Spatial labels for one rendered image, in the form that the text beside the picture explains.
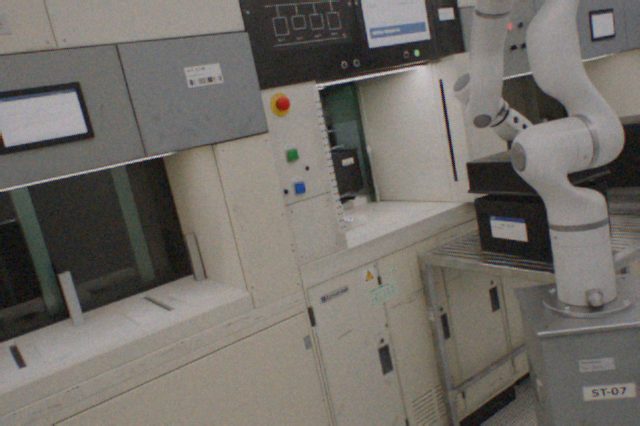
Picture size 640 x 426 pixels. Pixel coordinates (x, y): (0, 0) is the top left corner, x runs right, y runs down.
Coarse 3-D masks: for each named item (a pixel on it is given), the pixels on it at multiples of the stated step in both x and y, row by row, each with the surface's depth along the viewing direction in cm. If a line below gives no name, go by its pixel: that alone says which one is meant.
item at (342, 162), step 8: (344, 144) 248; (336, 152) 252; (344, 152) 237; (352, 152) 239; (336, 160) 235; (344, 160) 237; (352, 160) 240; (336, 168) 235; (344, 168) 237; (352, 168) 240; (336, 176) 235; (344, 176) 238; (352, 176) 240; (360, 176) 243; (344, 184) 238; (352, 184) 240; (360, 184) 243; (344, 192) 238
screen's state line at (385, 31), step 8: (400, 24) 183; (408, 24) 185; (416, 24) 187; (424, 24) 189; (376, 32) 177; (384, 32) 179; (392, 32) 181; (400, 32) 183; (408, 32) 185; (416, 32) 187
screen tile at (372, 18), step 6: (366, 0) 174; (372, 0) 176; (378, 0) 177; (384, 0) 178; (390, 0) 180; (390, 6) 180; (366, 12) 174; (372, 12) 176; (378, 12) 177; (384, 12) 179; (390, 12) 180; (372, 18) 176; (378, 18) 177; (384, 18) 179; (390, 18) 180
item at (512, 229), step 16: (480, 208) 175; (496, 208) 169; (512, 208) 163; (528, 208) 158; (544, 208) 154; (608, 208) 166; (480, 224) 177; (496, 224) 171; (512, 224) 165; (528, 224) 160; (544, 224) 155; (480, 240) 180; (496, 240) 173; (512, 240) 167; (528, 240) 161; (544, 240) 156; (528, 256) 163; (544, 256) 158
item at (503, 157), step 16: (480, 160) 173; (496, 160) 166; (480, 176) 171; (496, 176) 165; (512, 176) 159; (576, 176) 158; (592, 176) 161; (480, 192) 172; (496, 192) 166; (512, 192) 161; (528, 192) 156
